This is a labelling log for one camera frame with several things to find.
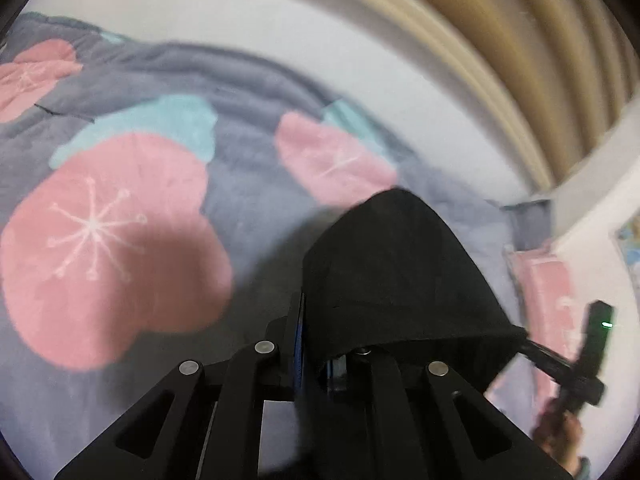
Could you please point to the colourful wall picture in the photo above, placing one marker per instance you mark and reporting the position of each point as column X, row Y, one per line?
column 630, row 242

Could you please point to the black garment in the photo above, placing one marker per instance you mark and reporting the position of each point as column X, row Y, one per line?
column 395, row 270

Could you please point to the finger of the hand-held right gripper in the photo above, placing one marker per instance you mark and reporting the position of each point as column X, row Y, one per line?
column 542, row 355

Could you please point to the person's right hand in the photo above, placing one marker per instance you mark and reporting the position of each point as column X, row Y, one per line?
column 559, row 437

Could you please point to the beige curtain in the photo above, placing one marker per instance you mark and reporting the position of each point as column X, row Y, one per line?
column 525, row 35

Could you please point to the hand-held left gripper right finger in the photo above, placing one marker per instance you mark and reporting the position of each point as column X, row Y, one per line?
column 336, row 376

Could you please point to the pink pillow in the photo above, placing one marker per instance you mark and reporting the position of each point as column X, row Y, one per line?
column 547, row 285

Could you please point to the grey blanket with pink flowers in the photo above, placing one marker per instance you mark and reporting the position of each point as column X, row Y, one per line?
column 250, row 185

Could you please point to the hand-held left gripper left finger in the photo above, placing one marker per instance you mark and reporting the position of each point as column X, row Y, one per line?
column 299, row 350

